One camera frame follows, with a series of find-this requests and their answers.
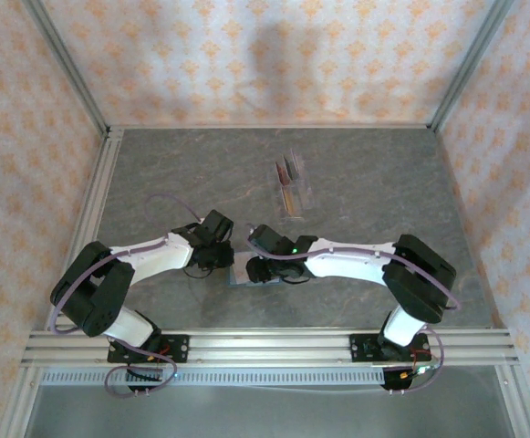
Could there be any teal leather card holder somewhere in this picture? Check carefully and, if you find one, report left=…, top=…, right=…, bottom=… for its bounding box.
left=227, top=250, right=280, bottom=288

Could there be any clear acrylic card stand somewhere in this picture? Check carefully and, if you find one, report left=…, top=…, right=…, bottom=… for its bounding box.
left=273, top=146, right=315, bottom=221

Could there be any grey metal lower panel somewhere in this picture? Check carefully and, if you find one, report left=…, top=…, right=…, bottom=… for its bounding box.
left=26, top=382, right=516, bottom=438

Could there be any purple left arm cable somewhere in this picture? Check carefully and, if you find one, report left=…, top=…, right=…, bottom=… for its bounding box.
left=47, top=193, right=202, bottom=398

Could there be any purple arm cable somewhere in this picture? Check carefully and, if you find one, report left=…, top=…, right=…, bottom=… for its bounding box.
left=244, top=222, right=462, bottom=396
left=47, top=193, right=202, bottom=398

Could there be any wide aluminium mounting rail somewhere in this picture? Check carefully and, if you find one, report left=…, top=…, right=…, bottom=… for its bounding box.
left=20, top=327, right=520, bottom=369

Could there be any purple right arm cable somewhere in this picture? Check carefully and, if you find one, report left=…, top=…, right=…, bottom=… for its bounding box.
left=244, top=222, right=462, bottom=396

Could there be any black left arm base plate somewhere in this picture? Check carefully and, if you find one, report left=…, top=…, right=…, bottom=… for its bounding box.
left=107, top=334, right=191, bottom=366

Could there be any grey slotted cable duct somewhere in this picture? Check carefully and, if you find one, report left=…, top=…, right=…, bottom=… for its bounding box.
left=40, top=368, right=387, bottom=387

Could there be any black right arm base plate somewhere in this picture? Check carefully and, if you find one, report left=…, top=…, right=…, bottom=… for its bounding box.
left=348, top=332, right=431, bottom=366

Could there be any aluminium side rail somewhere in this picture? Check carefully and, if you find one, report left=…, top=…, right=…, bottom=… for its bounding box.
left=45, top=127, right=125, bottom=330

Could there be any thin aluminium back rail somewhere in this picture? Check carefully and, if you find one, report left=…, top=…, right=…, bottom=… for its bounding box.
left=109, top=121, right=434, bottom=131

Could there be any aluminium frame post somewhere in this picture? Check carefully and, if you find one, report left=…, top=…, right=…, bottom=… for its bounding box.
left=21, top=0, right=111, bottom=136
left=428, top=0, right=516, bottom=133

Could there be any aluminium frame leg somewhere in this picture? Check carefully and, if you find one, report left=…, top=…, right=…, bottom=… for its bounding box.
left=496, top=364, right=530, bottom=438
left=0, top=364, right=42, bottom=438

